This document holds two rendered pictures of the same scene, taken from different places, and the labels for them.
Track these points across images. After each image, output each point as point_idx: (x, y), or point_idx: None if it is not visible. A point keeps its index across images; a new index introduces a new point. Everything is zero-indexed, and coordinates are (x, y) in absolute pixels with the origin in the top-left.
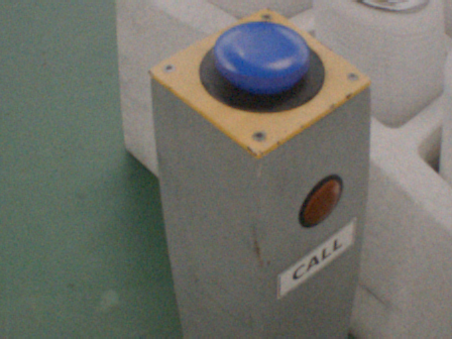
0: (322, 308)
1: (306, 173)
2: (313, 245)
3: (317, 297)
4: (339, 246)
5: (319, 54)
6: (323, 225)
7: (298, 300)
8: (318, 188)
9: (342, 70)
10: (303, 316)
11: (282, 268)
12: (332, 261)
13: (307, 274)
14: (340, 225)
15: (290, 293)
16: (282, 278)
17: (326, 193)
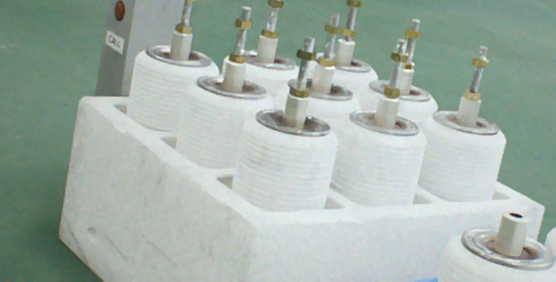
0: (111, 81)
1: None
2: (115, 31)
3: (111, 69)
4: (119, 47)
5: None
6: (118, 25)
7: (108, 59)
8: (119, 1)
9: None
10: (107, 73)
11: (108, 27)
12: (117, 53)
13: (111, 45)
14: (121, 35)
15: (107, 49)
16: (107, 33)
17: (118, 5)
